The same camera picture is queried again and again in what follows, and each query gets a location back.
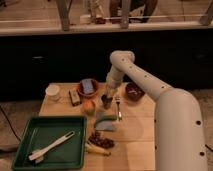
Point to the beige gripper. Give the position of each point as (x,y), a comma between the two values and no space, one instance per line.
(111,90)

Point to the silver metal fork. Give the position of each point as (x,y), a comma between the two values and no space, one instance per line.
(117,100)

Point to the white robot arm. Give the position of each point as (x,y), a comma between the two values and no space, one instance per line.
(178,127)

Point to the white paper cup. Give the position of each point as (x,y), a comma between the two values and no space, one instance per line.
(53,92)

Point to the dark red bowl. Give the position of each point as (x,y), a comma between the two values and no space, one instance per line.
(133,92)

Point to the blue sponge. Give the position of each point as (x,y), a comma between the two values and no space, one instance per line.
(87,86)

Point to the orange fruit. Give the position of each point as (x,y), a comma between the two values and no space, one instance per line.
(89,106)

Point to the green cucumber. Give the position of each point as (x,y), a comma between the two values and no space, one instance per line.
(106,118)

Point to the orange bowl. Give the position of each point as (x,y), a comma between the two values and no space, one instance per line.
(80,89)

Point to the grey cloth piece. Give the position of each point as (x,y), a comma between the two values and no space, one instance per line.
(105,126)

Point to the brown rectangular block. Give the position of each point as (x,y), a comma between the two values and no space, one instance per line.
(75,98)

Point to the dark grape bunch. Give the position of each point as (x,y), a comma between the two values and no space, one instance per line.
(100,141)

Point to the green plastic tray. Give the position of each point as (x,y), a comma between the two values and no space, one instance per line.
(40,132)

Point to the white dish brush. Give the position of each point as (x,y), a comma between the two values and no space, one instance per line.
(39,153)

